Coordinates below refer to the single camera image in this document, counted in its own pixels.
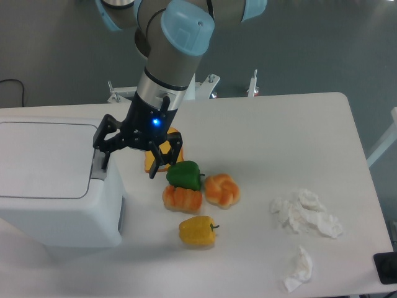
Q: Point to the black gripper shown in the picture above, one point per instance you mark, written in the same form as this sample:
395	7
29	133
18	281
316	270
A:
144	128

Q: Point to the white push-button trash can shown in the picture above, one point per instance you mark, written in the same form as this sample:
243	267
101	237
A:
55	186

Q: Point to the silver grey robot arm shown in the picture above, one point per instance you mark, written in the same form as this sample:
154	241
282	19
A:
173	36

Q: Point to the orange toast slice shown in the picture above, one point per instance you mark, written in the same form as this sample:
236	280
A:
165	147

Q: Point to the green bell pepper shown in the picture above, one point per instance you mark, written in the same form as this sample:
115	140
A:
185	174

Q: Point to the striped orange bread roll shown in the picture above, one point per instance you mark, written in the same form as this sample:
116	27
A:
182	200

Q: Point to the knotted round bread bun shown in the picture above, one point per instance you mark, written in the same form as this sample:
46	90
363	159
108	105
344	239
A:
222	190

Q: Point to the yellow bell pepper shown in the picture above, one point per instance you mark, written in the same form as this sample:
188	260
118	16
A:
198	232

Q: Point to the large crumpled white tissue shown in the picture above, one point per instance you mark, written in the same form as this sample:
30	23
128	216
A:
304	212

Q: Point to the small crumpled white tissue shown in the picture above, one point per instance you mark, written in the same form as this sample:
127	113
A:
302	270

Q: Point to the black device at table edge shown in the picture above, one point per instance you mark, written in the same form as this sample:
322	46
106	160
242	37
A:
385	264

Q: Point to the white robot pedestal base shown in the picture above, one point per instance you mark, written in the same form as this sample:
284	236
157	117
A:
196	90

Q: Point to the white frame at right edge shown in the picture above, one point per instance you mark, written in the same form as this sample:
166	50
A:
384	142

